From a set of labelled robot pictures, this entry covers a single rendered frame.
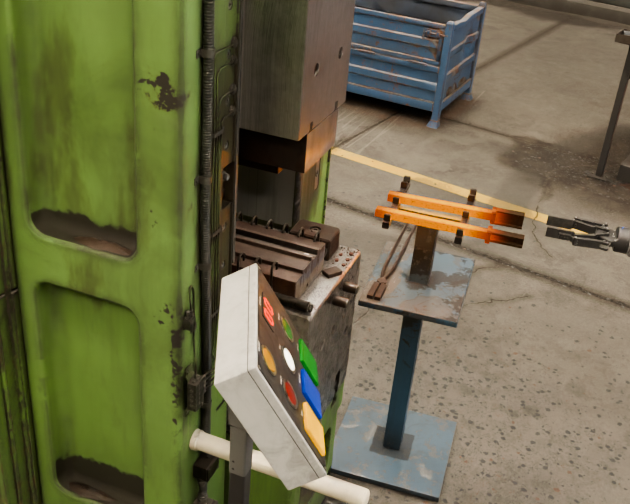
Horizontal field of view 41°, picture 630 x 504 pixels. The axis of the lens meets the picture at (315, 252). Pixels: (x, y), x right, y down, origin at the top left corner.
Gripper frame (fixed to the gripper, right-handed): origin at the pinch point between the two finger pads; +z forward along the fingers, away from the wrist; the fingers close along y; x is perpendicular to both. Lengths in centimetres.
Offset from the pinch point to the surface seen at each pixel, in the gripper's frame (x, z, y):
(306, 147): 36, 61, -60
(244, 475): -17, 57, -108
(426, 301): -26.1, 32.5, -12.6
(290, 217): -1, 74, -23
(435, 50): -45, 77, 326
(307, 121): 43, 61, -61
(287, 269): 1, 65, -55
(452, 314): -26.2, 24.1, -16.6
